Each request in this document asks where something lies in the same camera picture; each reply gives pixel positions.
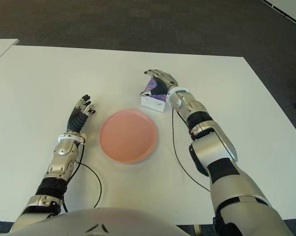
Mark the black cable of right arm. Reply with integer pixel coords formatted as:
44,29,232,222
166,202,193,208
171,104,212,193

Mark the robot right hand black silver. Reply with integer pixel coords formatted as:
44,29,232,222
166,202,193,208
139,69,179,97

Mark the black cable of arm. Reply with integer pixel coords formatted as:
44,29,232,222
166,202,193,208
61,145,102,213
171,104,212,193

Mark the round pink plate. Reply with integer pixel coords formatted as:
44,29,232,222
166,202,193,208
99,109,158,164

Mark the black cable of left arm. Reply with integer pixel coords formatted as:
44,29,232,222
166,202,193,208
61,145,102,213

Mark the robot left hand black silver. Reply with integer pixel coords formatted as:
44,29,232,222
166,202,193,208
66,94,97,133

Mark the white neighbouring table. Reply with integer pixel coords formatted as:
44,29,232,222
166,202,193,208
0,38,20,66

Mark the grey robot torso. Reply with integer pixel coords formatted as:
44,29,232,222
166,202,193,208
52,207,182,236

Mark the purple white tissue paper pack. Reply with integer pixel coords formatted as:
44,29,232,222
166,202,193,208
140,76,168,113

